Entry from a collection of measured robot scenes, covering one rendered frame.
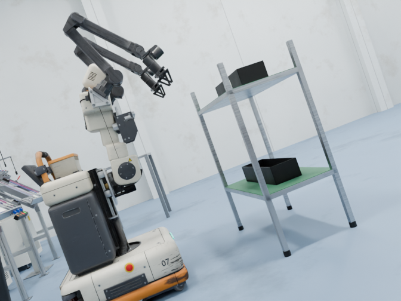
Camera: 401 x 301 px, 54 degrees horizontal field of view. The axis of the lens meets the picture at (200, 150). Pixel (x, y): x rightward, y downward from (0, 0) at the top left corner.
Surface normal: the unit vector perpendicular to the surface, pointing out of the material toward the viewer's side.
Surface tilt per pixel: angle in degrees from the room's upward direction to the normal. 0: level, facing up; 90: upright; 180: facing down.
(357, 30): 90
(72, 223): 90
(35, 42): 90
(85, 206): 90
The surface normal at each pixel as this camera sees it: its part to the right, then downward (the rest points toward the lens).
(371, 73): 0.20, -0.04
